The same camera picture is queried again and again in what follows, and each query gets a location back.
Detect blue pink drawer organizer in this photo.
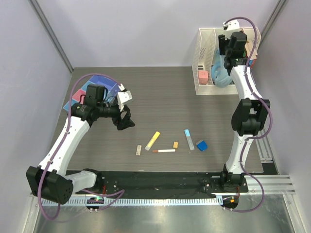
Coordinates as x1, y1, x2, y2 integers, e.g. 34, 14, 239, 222
71, 75, 120, 105

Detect light blue headphones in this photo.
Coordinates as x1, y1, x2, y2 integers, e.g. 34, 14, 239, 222
211, 50, 233, 88

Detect pink cube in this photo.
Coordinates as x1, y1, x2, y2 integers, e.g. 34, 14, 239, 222
197, 70, 209, 85

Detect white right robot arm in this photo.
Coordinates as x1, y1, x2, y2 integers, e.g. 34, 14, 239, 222
219, 31, 270, 192

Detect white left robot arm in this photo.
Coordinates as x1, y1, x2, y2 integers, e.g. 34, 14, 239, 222
26, 84, 135, 204

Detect white mesh file organizer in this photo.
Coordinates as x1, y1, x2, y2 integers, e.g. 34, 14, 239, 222
192, 28, 261, 95

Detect books in organizer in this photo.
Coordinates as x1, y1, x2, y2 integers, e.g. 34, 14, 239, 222
244, 40, 259, 70

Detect beige speckled eraser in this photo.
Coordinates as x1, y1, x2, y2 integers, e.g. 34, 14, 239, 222
136, 145, 142, 156

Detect yellow highlighter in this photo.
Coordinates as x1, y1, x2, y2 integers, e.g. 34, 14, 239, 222
145, 132, 160, 151

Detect white brown-capped pen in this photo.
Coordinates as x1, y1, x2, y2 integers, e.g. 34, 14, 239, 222
152, 149, 176, 153

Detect blue capped highlighter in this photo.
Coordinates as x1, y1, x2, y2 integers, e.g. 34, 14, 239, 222
184, 129, 194, 150

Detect blue pencil sharpener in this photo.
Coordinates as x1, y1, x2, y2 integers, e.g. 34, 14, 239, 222
196, 140, 208, 151

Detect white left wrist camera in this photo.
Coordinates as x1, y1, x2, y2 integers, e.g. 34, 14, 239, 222
117, 91, 133, 112

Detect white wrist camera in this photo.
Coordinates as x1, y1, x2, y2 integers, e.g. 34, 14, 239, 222
223, 20, 240, 40
117, 91, 133, 112

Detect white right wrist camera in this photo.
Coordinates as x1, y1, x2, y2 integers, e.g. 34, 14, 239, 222
223, 20, 240, 40

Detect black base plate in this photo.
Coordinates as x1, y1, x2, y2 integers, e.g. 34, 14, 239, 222
75, 170, 248, 195

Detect white slotted cable duct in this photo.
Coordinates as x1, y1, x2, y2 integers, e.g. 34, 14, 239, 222
41, 197, 224, 207

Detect aluminium rail frame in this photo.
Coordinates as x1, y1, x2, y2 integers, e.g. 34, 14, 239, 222
29, 92, 297, 198

